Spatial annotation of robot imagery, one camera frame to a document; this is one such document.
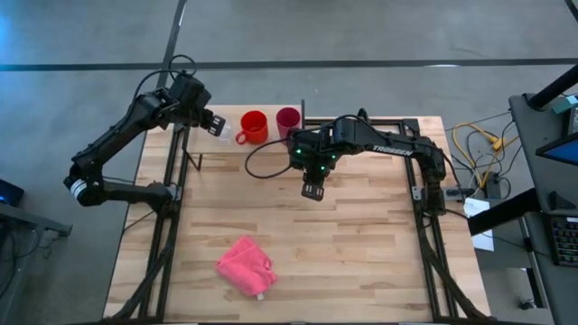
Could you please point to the black keyboard with lit keys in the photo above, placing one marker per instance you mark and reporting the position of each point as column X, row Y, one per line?
column 565, row 241

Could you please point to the screen with blue display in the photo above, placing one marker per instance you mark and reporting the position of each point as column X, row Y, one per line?
column 562, row 151

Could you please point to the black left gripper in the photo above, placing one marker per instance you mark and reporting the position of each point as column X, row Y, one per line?
column 192, row 99

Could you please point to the grey side desk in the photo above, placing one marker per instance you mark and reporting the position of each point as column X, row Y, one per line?
column 533, row 180

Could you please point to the black device with blue light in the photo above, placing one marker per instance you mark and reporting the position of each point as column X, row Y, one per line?
column 9, row 193

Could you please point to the grey stand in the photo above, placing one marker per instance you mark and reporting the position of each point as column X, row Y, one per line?
column 31, row 219

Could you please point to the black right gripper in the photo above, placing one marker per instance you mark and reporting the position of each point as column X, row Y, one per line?
column 314, row 153

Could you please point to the white paper sheet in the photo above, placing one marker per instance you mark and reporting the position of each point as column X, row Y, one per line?
column 478, row 212

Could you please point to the teal box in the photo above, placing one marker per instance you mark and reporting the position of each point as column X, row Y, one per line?
column 565, row 104

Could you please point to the pink cloth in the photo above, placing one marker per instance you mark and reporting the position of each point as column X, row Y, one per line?
column 246, row 266

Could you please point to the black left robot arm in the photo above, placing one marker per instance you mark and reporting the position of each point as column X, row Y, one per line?
column 117, row 135

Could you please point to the pink plastic cup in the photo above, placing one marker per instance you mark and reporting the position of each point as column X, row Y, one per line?
column 288, row 121

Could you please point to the black power strip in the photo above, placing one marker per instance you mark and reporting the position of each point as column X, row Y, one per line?
column 458, row 192

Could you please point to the clear plastic cup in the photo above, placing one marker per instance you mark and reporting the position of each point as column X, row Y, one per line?
column 226, row 133

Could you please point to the black diagonal pole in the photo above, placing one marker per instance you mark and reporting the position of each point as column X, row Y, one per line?
column 555, row 88

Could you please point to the black aluminium table frame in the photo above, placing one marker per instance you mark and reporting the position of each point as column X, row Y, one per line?
column 420, row 271

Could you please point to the black slanted bar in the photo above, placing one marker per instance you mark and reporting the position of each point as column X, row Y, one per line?
column 501, row 213

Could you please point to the wooden shelf with black legs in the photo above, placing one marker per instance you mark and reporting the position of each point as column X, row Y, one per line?
column 262, row 148

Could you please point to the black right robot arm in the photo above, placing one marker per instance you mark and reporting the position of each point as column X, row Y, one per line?
column 397, row 149

